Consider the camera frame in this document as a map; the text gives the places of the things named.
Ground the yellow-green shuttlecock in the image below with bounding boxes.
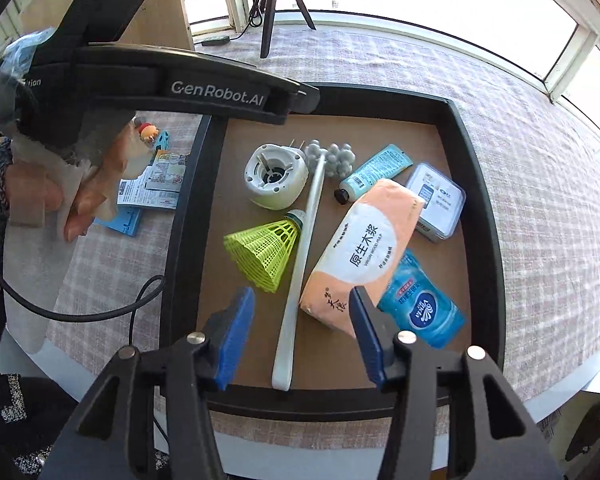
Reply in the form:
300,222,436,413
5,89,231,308
223,209,306,292

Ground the clear plastic box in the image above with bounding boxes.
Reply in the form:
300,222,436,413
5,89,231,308
405,162,466,243

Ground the white plug adapter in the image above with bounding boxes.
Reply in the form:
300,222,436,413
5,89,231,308
244,143,309,210

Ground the teal cream tube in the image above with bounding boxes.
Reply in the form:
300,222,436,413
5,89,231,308
334,144,413,205

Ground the white massage roller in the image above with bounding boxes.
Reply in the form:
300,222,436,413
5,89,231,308
271,140,355,391

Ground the black sorting tray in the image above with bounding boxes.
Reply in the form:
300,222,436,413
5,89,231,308
158,82,507,422

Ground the person's left hand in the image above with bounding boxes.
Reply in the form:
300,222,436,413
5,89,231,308
5,120,155,243

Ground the blue wet wipes pack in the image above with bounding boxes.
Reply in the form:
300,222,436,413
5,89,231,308
378,249,465,349

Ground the orange tissue pack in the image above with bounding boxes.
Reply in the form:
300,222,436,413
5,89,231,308
300,179,425,336

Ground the small cartoon figurine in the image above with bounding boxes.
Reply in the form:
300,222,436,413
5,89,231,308
134,117,160,146

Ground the brown cardboard panel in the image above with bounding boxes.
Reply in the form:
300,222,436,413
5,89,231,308
19,0,193,50

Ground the printed instruction leaflet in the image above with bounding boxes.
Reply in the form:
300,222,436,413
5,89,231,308
118,150,188,210

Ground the blue plastic card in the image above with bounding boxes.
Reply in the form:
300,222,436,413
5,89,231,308
95,206,143,237

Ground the black tripod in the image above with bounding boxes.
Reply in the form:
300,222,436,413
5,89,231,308
247,0,318,60

